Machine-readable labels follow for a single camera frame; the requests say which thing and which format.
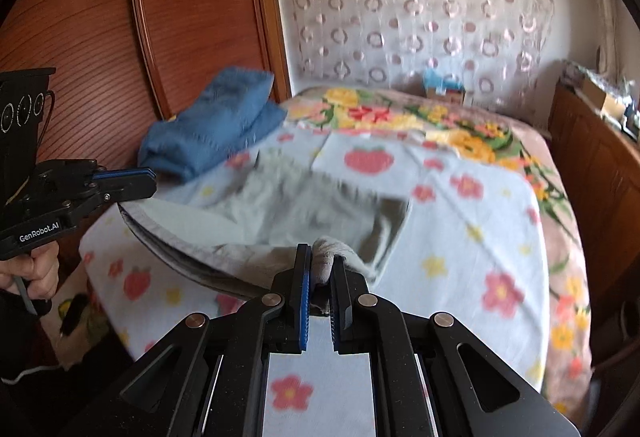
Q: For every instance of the circle patterned sheer curtain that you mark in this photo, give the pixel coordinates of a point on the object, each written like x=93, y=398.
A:
x=415, y=12

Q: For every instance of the person's left hand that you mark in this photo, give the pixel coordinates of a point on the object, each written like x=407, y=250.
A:
x=40, y=272

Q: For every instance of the small cardboard box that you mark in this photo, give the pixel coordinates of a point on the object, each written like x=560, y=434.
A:
x=447, y=95

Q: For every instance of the brown wooden wardrobe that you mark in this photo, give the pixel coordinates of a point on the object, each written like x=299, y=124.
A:
x=175, y=17

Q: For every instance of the wooden cabinet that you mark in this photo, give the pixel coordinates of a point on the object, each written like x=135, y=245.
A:
x=600, y=197

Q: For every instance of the folded blue jeans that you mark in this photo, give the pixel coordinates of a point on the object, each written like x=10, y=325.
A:
x=220, y=127

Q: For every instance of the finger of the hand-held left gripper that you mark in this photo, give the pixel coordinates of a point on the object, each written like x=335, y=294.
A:
x=125, y=171
x=130, y=189

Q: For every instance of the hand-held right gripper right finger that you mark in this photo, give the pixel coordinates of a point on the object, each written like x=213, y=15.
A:
x=336, y=317

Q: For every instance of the person's left forearm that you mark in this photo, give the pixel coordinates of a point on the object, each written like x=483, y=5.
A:
x=25, y=337

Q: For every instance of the open cardboard box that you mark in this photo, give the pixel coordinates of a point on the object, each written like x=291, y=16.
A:
x=602, y=97

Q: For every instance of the blue plastic bag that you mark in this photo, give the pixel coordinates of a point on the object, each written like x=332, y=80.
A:
x=440, y=78

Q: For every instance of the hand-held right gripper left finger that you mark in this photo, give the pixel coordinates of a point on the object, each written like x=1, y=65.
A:
x=304, y=312

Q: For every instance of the bed with floral sheet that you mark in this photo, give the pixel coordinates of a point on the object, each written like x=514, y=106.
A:
x=390, y=112

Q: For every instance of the grey pants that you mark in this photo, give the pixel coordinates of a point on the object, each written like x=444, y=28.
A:
x=270, y=217

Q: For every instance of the light blue flowered sheet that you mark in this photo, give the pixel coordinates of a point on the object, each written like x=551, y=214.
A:
x=450, y=257

